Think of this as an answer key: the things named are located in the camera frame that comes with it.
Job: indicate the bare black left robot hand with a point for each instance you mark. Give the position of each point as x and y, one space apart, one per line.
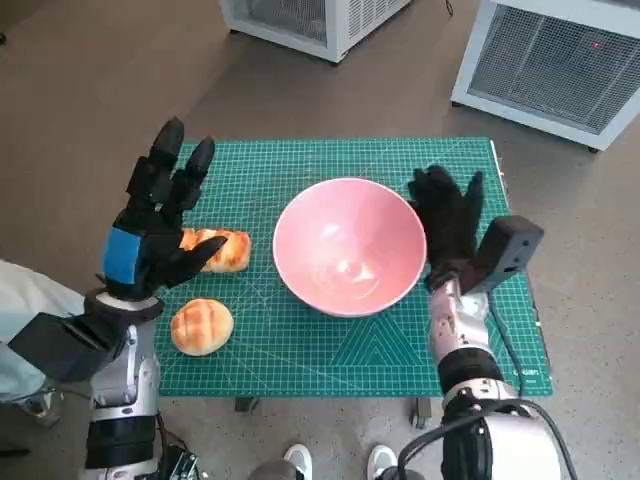
150 240

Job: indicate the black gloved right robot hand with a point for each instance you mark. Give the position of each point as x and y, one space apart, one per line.
450 225

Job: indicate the long braided toy bread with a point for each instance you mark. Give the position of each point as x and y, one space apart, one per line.
235 255

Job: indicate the pink bowl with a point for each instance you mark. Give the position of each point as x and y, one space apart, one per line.
350 240

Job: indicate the round toy bread bun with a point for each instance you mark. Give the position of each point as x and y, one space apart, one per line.
202 327

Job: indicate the person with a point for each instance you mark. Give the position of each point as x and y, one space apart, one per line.
30 300

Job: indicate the white mesh cabinet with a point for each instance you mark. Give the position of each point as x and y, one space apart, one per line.
340 25
540 65

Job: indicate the green cutting mat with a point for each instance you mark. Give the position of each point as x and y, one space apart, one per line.
300 350

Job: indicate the black silver device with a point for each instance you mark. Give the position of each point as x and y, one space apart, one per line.
180 462

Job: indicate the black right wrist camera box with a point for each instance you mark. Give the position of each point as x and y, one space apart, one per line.
510 245

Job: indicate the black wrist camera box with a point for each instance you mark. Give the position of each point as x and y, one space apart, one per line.
510 245
60 345

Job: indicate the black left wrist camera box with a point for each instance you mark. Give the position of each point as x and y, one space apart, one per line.
60 345

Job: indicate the table leg bracket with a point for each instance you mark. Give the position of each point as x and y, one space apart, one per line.
420 410
247 404

